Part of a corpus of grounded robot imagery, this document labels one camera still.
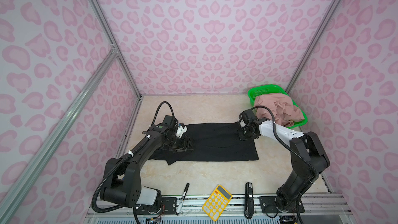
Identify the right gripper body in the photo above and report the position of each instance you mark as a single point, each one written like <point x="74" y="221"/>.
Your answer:
<point x="245" y="134"/>

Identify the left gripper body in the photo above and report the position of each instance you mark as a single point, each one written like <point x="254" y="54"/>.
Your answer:
<point x="178" y="143"/>

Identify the black shirt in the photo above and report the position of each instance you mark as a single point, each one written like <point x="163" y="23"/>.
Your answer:
<point x="212" y="142"/>

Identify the pink garment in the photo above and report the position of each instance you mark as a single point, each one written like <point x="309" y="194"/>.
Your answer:
<point x="281" y="105"/>

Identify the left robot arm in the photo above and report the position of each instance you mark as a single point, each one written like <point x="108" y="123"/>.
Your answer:
<point x="121" y="185"/>

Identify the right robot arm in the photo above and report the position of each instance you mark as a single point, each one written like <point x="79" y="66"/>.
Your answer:
<point x="308" y="158"/>

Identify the green plastic laundry basket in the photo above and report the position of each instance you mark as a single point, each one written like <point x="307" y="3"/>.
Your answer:
<point x="271" y="89"/>

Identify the black marker pen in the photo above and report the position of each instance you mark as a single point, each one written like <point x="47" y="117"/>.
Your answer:
<point x="182" y="199"/>

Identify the black stapler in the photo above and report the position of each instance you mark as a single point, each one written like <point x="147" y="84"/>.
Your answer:
<point x="249" y="206"/>

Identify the yellow calculator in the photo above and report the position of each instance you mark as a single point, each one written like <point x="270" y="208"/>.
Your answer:
<point x="217" y="202"/>

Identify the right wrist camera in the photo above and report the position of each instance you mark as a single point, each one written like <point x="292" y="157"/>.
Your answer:
<point x="248" y="117"/>

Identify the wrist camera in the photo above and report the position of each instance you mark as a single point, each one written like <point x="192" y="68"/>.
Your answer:
<point x="248" y="117"/>
<point x="174" y="124"/>

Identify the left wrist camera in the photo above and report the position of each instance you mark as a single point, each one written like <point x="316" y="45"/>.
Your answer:
<point x="174" y="124"/>

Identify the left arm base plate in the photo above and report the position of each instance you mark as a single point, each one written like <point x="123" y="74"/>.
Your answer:
<point x="164" y="206"/>

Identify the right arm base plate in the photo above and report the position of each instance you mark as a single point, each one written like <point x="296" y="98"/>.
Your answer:
<point x="269" y="206"/>

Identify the aluminium mounting rail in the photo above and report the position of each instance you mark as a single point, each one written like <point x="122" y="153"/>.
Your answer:
<point x="320" y="208"/>

